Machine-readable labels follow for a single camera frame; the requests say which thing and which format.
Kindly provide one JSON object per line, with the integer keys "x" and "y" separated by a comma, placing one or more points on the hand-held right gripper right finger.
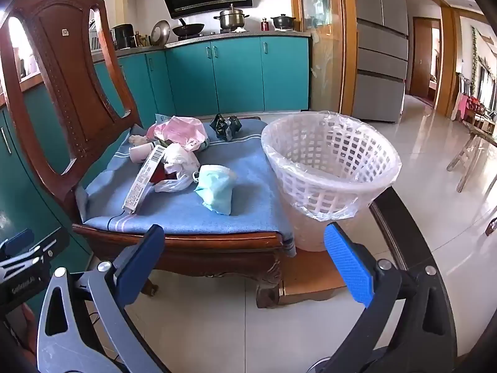
{"x": 349, "y": 264}

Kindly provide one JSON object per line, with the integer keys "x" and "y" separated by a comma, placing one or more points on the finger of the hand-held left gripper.
{"x": 15, "y": 241}

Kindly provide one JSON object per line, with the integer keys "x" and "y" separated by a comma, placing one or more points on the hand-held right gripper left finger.
{"x": 144, "y": 254}

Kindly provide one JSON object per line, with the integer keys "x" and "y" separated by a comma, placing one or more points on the white plastic lattice wastebasket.
{"x": 334, "y": 194}

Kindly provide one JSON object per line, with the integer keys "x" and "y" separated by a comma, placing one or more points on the blue face mask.
{"x": 217, "y": 190}

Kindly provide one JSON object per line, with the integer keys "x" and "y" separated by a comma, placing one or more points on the white plastic bag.
{"x": 178, "y": 159}

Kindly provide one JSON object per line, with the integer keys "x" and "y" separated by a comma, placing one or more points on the large pink plastic bag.
{"x": 182, "y": 132}

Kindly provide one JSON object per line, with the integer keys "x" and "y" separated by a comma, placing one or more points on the person's left hand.
{"x": 28, "y": 324}

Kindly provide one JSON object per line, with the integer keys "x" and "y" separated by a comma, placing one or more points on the brown cardboard piece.
{"x": 310, "y": 276}

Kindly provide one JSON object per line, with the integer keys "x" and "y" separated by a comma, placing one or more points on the long white carton box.
{"x": 141, "y": 182}

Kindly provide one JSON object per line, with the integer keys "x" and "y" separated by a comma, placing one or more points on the red wrapper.
{"x": 159, "y": 176}

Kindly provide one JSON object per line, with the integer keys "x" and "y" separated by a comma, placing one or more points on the cardboard tube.
{"x": 139, "y": 152}

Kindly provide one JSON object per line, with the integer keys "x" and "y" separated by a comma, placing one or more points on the crumpled white tissue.
{"x": 138, "y": 140}

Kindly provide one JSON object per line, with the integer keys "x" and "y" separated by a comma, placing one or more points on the blue striped towel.
{"x": 248, "y": 202}

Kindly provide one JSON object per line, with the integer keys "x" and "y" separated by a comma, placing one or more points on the dark crumpled foil wrapper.
{"x": 223, "y": 126}

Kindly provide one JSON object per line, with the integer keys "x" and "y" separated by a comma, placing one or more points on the wooden bench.
{"x": 471, "y": 143}

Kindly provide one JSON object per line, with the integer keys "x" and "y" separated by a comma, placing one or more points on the carved wooden chair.
{"x": 58, "y": 66}

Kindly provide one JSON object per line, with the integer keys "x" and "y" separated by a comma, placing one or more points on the pink cloth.
{"x": 464, "y": 107}

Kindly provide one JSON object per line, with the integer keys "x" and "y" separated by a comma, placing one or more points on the wood-framed etched glass partition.
{"x": 326, "y": 66}

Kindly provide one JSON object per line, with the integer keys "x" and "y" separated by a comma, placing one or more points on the brown wooden door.
{"x": 423, "y": 58}

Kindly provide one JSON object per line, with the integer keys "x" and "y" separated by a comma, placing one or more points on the black air fryer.
{"x": 123, "y": 35}

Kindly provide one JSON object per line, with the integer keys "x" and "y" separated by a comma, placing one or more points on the grey refrigerator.
{"x": 380, "y": 46}

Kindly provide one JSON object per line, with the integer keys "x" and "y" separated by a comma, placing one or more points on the black wok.
{"x": 188, "y": 29}

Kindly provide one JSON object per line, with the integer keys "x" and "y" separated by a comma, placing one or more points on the white rag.
{"x": 238, "y": 30}

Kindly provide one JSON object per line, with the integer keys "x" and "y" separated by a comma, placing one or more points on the green leaf garland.
{"x": 474, "y": 54}

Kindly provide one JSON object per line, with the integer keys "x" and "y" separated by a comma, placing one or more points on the steel stockpot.
{"x": 231, "y": 19}

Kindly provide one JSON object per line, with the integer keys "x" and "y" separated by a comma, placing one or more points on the black casserole pot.
{"x": 282, "y": 22}

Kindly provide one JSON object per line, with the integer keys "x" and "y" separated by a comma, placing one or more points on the red jar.
{"x": 265, "y": 25}

